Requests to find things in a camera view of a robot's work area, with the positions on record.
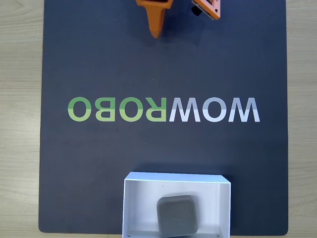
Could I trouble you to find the white cardboard box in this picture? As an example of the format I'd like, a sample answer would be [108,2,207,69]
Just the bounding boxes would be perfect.
[121,171,232,238]

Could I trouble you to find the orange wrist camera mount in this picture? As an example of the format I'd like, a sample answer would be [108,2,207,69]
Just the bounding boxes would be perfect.
[190,0,222,21]

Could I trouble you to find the grey square usb case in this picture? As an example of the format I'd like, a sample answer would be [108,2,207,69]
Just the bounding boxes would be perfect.
[156,194,199,238]

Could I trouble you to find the dark mat with WOWROBO print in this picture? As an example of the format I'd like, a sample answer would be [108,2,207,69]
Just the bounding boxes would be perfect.
[38,0,289,235]

